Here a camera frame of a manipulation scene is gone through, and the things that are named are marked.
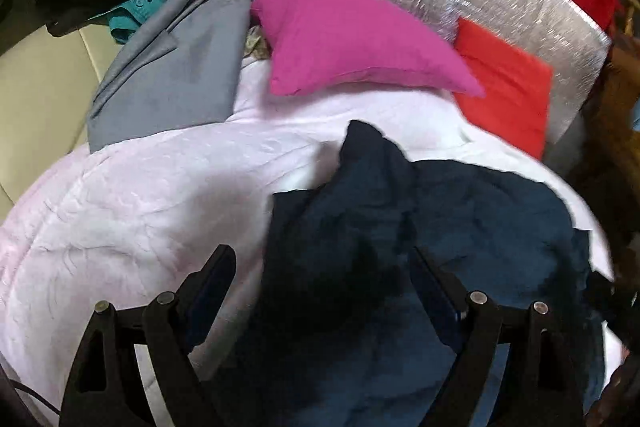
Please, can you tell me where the navy blue jacket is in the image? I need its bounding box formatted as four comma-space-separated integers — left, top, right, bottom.
200, 119, 608, 427

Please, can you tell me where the magenta pillow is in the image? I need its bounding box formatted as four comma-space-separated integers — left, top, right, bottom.
250, 0, 486, 98

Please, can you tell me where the black cable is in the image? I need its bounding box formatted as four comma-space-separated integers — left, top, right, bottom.
0, 367, 61, 427

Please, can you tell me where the black garment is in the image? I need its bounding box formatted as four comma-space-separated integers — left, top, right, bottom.
30, 0, 191, 38

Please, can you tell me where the cream leather sofa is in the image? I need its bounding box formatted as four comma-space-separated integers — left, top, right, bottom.
0, 24, 126, 208

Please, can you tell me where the teal garment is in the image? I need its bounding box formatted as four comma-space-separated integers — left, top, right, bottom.
107, 0, 171, 45

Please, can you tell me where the grey garment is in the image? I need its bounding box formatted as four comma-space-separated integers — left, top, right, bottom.
86, 0, 258, 154

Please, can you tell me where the white bed quilt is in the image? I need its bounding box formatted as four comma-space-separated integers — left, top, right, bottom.
0, 57, 631, 413

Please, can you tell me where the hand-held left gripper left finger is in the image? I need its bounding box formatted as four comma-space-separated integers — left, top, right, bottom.
59, 244, 238, 427

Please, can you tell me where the red pillow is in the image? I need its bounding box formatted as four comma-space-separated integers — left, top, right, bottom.
452, 18, 555, 160

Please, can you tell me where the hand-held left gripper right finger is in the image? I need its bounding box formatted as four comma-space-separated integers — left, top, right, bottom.
412, 247, 586, 427

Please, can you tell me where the small patterned cloth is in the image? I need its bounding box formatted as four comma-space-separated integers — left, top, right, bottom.
244, 24, 273, 60

